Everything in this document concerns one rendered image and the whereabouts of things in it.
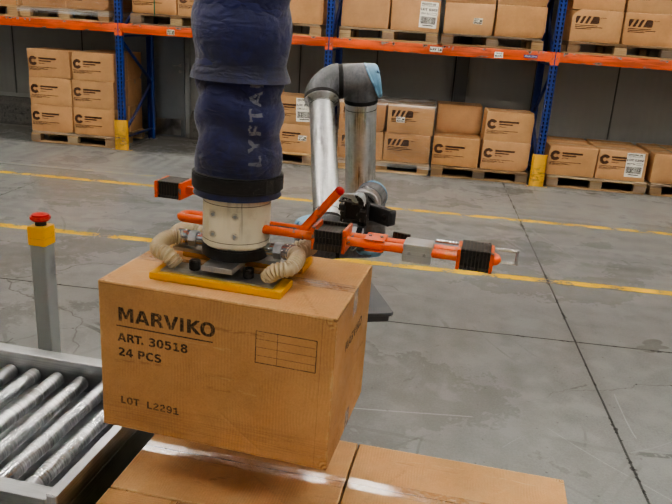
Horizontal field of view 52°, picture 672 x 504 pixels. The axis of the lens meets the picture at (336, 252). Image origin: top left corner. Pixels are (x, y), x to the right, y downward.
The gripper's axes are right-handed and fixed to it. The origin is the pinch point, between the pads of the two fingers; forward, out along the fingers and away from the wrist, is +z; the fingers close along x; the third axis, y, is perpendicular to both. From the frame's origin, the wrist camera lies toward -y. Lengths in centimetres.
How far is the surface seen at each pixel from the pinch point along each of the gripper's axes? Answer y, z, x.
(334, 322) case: -2.8, 33.3, -14.0
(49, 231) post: 117, -34, -27
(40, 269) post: 119, -32, -40
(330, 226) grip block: 4.6, 10.8, 1.5
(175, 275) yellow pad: 38.7, 27.0, -10.9
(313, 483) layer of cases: 4, 16, -70
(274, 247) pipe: 17.8, 14.5, -4.7
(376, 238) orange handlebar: -7.8, 14.7, 1.1
